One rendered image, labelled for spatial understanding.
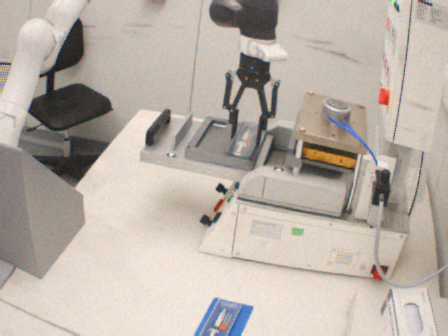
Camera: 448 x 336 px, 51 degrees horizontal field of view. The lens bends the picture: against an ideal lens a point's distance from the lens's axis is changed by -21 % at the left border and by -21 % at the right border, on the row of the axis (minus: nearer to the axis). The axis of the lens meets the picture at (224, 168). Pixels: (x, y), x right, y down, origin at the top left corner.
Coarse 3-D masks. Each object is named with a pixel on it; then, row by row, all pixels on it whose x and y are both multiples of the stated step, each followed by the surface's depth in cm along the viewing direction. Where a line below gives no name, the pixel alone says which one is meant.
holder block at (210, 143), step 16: (208, 128) 151; (224, 128) 149; (192, 144) 140; (208, 144) 144; (224, 144) 141; (256, 144) 143; (208, 160) 138; (224, 160) 137; (240, 160) 136; (256, 160) 140
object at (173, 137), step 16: (192, 112) 152; (176, 128) 152; (192, 128) 153; (160, 144) 144; (176, 144) 142; (272, 144) 155; (144, 160) 141; (160, 160) 140; (176, 160) 139; (192, 160) 138; (224, 176) 138; (240, 176) 137
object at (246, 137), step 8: (240, 128) 148; (248, 128) 148; (256, 128) 149; (240, 136) 144; (248, 136) 144; (256, 136) 145; (232, 144) 140; (240, 144) 140; (248, 144) 140; (232, 152) 136; (240, 152) 137; (248, 152) 137
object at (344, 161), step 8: (296, 144) 133; (304, 144) 131; (312, 144) 132; (304, 152) 131; (312, 152) 130; (320, 152) 130; (328, 152) 129; (336, 152) 130; (344, 152) 130; (352, 152) 131; (304, 160) 132; (312, 160) 131; (320, 160) 131; (328, 160) 130; (336, 160) 129; (344, 160) 129; (352, 160) 128; (328, 168) 131; (336, 168) 130; (344, 168) 130; (352, 168) 130
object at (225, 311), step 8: (216, 304) 122; (224, 304) 122; (232, 304) 123; (240, 304) 123; (216, 312) 119; (224, 312) 120; (232, 312) 120; (208, 320) 117; (216, 320) 117; (224, 320) 117; (232, 320) 117; (208, 328) 114; (216, 328) 114; (224, 328) 115
